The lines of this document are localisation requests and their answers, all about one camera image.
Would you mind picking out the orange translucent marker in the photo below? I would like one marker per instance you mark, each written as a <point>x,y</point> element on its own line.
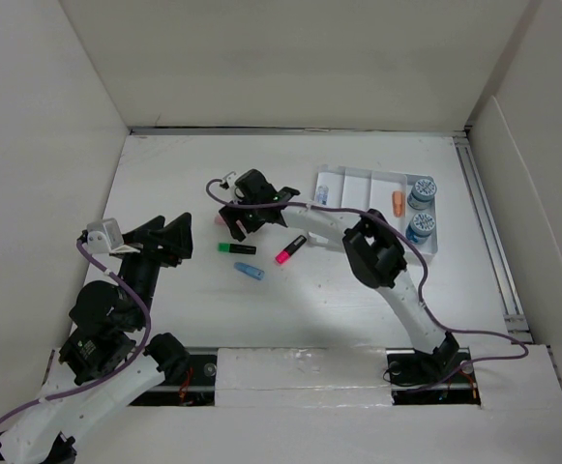
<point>398,201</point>

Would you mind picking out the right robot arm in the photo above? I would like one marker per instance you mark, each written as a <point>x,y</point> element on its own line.
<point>373,250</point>

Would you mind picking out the green cap black highlighter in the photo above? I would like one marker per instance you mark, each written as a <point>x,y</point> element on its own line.
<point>237,249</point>

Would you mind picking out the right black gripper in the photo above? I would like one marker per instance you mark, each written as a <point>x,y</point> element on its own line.
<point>230,215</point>

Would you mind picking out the white foam block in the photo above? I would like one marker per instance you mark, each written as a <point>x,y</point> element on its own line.
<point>302,378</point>

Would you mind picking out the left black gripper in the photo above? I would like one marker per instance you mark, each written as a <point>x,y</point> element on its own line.
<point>177,233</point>

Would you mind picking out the clear glue bottle blue cap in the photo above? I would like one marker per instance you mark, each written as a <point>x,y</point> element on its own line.
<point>321,195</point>

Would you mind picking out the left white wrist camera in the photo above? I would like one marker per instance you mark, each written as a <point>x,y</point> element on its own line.
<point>105,237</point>

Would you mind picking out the pink cap black highlighter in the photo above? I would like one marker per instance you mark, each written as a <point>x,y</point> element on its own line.
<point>290,249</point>

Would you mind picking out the white divided organizer tray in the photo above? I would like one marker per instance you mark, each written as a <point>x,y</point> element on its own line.
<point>364,189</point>

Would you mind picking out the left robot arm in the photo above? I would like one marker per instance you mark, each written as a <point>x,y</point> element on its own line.
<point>112,357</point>

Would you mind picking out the aluminium rail back edge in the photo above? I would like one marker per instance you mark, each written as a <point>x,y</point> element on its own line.
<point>230,131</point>

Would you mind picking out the blue round jar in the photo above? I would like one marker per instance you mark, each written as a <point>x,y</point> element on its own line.
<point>422,194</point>
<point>420,228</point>

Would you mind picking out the aluminium rail right side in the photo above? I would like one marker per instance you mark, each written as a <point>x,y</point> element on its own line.
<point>513,314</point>

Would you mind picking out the light blue translucent marker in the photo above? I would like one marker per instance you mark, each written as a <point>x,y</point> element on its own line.
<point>249,270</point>

